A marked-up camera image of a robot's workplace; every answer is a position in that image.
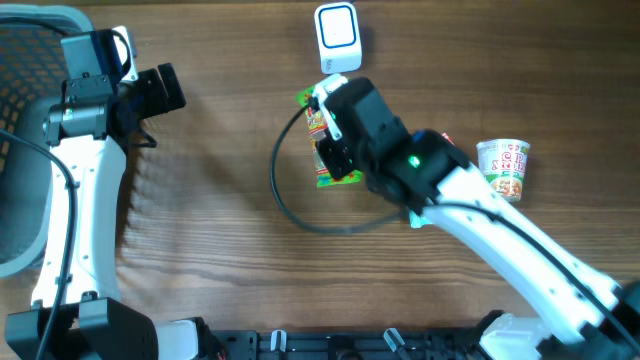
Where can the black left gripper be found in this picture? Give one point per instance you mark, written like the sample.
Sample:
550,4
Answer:
147,93

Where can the white barcode scanner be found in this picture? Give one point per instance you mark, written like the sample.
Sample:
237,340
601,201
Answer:
338,37

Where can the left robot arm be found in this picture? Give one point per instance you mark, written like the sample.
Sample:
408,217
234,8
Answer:
76,311

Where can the grey plastic basket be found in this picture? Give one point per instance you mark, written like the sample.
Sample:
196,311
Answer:
32,71

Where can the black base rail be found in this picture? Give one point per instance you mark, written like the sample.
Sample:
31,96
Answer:
325,345

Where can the instant noodle cup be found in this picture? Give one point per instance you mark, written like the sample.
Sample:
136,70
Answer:
503,164

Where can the teal tissue pack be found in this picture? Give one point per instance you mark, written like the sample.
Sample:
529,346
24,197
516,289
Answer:
418,221

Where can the red white small box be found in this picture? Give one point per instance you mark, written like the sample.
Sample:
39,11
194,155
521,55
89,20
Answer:
448,138

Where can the Haribo gummy bag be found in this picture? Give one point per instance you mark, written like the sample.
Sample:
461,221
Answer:
316,125

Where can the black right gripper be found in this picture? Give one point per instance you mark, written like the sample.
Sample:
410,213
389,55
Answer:
335,157

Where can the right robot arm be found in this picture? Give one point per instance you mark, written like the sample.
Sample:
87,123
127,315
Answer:
580,313

